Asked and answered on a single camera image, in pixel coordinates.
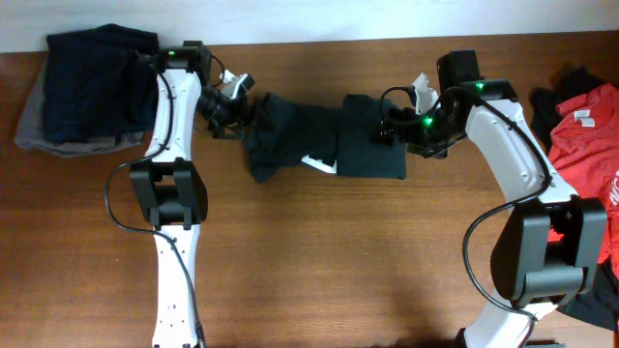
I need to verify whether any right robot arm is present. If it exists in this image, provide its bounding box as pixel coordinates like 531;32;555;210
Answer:
373;79;606;347

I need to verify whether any folded grey garment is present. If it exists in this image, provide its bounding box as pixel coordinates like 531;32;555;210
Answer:
14;61;144;158

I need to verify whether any black garment under pile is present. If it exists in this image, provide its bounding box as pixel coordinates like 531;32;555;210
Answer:
530;67;618;332

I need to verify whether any red t-shirt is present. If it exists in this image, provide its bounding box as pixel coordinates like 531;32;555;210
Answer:
548;83;618;272

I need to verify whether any dark green t-shirt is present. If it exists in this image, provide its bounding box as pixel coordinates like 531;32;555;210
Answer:
245;93;406;183

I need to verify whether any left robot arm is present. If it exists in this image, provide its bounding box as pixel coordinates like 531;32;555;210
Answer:
130;41;254;348

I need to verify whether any folded navy blue garment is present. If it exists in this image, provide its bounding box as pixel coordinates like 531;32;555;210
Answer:
44;24;160;143

